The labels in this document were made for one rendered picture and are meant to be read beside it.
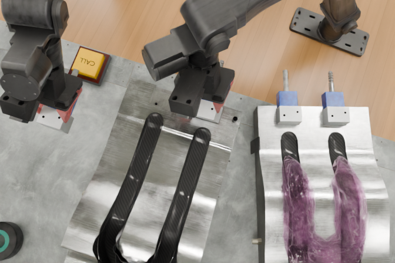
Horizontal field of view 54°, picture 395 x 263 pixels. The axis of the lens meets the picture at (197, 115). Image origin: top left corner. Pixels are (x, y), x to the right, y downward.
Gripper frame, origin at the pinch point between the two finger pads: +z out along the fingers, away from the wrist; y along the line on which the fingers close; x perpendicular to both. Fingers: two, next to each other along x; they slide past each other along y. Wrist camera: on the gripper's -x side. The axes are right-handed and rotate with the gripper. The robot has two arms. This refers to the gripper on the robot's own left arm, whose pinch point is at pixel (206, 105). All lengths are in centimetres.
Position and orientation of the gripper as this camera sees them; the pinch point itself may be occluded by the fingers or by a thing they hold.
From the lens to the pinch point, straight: 80.1
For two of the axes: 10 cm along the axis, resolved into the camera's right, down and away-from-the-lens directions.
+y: 9.3, 2.6, -2.6
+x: 3.6, -7.8, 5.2
